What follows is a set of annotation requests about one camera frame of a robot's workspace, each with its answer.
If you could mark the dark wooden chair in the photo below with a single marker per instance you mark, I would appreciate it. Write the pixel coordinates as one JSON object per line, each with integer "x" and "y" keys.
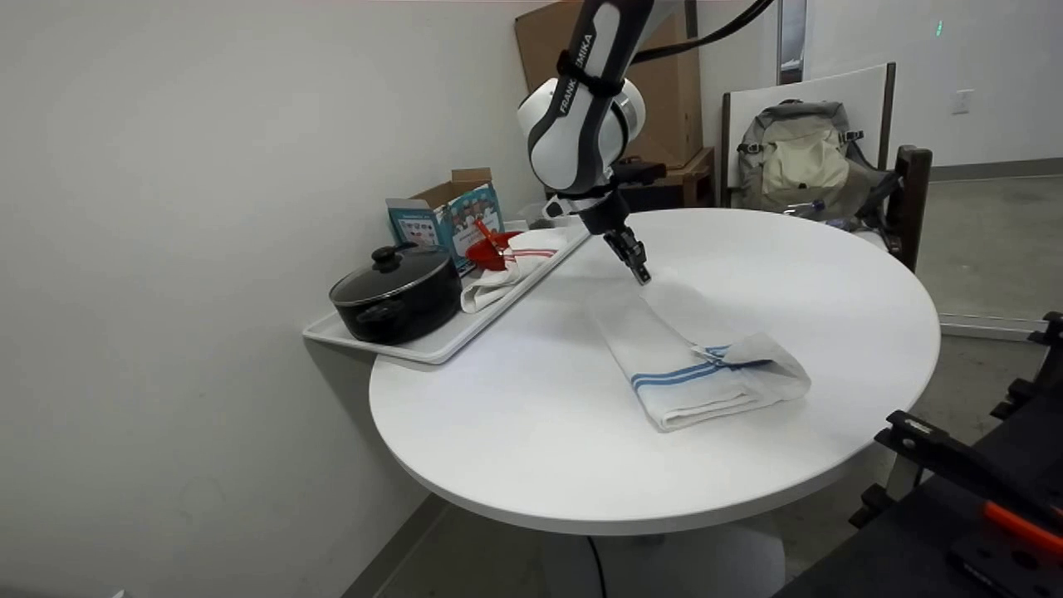
{"x": 913, "y": 209}

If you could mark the white rectangular tray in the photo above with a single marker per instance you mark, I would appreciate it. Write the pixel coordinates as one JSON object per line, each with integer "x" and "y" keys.
{"x": 437, "y": 349}

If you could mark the grey beige backpack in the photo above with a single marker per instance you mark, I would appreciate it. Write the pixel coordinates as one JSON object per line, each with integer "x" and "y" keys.
{"x": 809, "y": 161}

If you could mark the black pot with lid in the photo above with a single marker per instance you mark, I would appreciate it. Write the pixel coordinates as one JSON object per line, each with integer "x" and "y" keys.
{"x": 392, "y": 303}

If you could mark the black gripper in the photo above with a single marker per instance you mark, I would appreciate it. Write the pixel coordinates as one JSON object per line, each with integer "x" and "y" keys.
{"x": 605, "y": 218}

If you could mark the small dark container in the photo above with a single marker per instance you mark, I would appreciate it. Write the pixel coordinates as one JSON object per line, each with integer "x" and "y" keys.
{"x": 557, "y": 209}

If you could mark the large brown cardboard box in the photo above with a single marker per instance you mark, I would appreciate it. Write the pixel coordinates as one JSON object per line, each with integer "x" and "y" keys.
{"x": 667, "y": 111}

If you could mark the blue printed cardboard box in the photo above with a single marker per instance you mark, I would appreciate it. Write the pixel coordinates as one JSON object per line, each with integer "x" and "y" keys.
{"x": 469, "y": 209}

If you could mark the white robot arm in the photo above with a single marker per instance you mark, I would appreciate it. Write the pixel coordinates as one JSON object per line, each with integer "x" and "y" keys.
{"x": 575, "y": 134}

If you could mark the white wall outlet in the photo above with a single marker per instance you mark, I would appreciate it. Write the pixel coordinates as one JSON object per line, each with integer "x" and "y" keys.
{"x": 963, "y": 102}

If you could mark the red striped white towel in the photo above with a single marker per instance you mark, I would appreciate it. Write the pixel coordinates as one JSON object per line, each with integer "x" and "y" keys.
{"x": 537, "y": 247}

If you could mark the small red object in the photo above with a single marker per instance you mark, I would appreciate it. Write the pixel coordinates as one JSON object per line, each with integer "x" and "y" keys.
{"x": 485, "y": 254}

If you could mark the black perforated breadboard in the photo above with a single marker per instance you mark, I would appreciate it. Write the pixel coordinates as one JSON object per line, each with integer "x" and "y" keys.
{"x": 907, "y": 551}

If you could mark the blue striped white towel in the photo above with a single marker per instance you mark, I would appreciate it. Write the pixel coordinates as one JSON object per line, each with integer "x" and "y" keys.
{"x": 685, "y": 388}

